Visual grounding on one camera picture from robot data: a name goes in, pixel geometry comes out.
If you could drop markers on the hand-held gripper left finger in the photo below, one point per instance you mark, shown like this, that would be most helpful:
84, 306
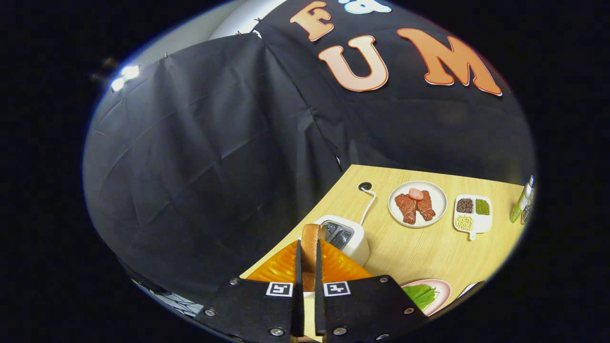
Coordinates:
257, 309

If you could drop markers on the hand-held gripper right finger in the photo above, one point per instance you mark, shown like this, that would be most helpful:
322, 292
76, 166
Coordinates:
367, 309

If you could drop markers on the green lettuce leaf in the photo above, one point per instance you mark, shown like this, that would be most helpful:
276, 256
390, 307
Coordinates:
421, 295

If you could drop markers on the toasted bread slice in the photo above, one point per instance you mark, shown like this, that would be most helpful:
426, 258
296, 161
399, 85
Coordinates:
310, 257

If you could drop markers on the white toaster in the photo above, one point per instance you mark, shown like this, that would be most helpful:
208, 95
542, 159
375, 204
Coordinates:
358, 247

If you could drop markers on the pink plate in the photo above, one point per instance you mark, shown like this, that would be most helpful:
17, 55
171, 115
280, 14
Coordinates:
443, 293

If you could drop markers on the small white dish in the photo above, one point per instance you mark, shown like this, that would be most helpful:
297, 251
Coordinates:
471, 288

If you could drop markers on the red meat piece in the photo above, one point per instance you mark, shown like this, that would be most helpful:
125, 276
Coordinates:
425, 207
406, 207

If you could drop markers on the pink sausage slice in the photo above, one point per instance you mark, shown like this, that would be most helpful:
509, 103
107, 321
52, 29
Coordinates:
416, 194

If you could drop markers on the round white plate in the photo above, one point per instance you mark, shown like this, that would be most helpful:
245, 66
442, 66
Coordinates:
438, 205

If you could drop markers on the white divided bean dish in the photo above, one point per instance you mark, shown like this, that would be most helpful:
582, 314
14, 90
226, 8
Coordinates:
479, 224

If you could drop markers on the black backdrop cloth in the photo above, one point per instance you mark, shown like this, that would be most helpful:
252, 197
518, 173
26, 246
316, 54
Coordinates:
190, 166

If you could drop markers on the green and silver bottle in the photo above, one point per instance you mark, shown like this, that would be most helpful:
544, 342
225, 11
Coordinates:
519, 205

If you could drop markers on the small ceiling light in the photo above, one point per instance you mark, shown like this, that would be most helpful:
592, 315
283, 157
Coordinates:
126, 76

